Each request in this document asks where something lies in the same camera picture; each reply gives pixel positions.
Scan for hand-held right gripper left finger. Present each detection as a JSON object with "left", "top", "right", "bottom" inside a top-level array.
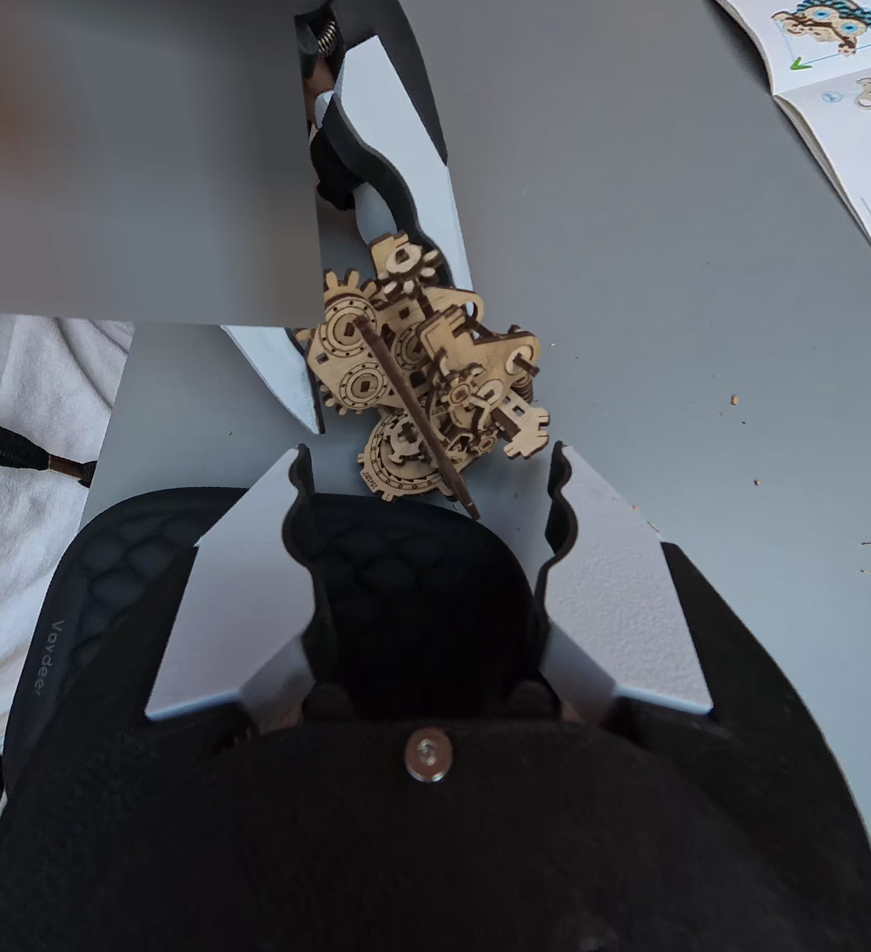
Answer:
[{"left": 145, "top": 443, "right": 336, "bottom": 727}]

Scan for black lanyard strap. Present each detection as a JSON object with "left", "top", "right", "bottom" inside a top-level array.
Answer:
[{"left": 0, "top": 400, "right": 100, "bottom": 489}]

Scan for black mesh seat cushion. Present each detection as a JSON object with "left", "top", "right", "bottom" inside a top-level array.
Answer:
[{"left": 2, "top": 485, "right": 550, "bottom": 800}]

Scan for wooden gear model assembly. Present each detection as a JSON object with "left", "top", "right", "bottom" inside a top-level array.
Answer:
[{"left": 296, "top": 234, "right": 552, "bottom": 504}]

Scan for thin dark wooden stick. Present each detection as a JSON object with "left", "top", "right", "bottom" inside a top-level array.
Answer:
[{"left": 352, "top": 315, "right": 482, "bottom": 521}]

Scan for scattered wood crumbs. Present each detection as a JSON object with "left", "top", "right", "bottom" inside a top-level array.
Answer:
[{"left": 714, "top": 393, "right": 871, "bottom": 578}]

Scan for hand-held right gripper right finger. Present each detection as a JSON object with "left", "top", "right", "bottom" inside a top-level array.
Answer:
[{"left": 534, "top": 441, "right": 717, "bottom": 720}]

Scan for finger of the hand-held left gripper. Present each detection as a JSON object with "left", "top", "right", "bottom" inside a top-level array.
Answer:
[
  {"left": 222, "top": 324, "right": 327, "bottom": 435},
  {"left": 322, "top": 24, "right": 477, "bottom": 313}
]

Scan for person in white shirt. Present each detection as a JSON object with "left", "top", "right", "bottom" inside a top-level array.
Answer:
[{"left": 0, "top": 311, "right": 137, "bottom": 757}]

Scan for illustrated instruction booklet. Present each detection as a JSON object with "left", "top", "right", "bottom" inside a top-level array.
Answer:
[{"left": 714, "top": 0, "right": 871, "bottom": 307}]

